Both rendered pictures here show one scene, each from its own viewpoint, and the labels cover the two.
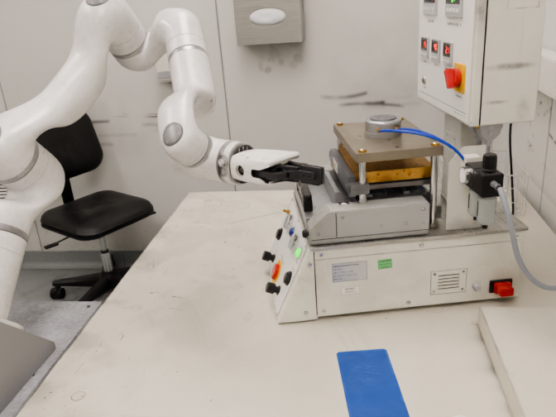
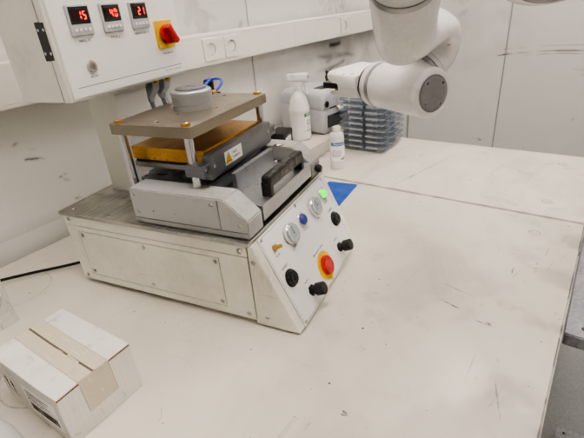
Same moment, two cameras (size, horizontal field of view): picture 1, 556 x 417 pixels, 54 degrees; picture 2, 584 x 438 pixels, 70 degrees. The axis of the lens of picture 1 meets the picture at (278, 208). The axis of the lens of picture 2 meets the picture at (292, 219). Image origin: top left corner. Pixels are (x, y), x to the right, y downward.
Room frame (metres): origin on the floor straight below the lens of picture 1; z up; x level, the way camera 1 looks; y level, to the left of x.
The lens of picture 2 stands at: (1.85, 0.32, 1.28)
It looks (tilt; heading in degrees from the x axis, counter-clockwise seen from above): 27 degrees down; 210
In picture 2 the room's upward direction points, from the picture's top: 5 degrees counter-clockwise
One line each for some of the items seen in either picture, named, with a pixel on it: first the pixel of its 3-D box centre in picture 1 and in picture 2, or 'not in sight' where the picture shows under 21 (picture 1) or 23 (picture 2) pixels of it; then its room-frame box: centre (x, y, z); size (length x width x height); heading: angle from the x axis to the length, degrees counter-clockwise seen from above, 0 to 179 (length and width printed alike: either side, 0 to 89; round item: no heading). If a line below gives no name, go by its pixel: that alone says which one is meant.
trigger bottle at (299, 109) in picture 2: not in sight; (300, 106); (0.40, -0.42, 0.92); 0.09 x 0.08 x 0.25; 107
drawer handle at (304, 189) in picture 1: (304, 192); (283, 171); (1.19, -0.06, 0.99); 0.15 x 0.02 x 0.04; 3
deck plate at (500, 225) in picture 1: (397, 208); (196, 190); (1.20, -0.28, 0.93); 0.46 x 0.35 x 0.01; 93
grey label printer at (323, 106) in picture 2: not in sight; (316, 106); (0.22, -0.43, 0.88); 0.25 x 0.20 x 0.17; 75
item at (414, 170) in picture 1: (383, 154); (200, 128); (1.19, -0.25, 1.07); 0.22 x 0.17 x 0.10; 3
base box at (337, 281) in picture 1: (381, 247); (223, 225); (1.18, -0.24, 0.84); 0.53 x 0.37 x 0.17; 93
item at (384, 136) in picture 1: (399, 146); (189, 117); (1.18, -0.28, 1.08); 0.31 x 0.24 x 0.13; 3
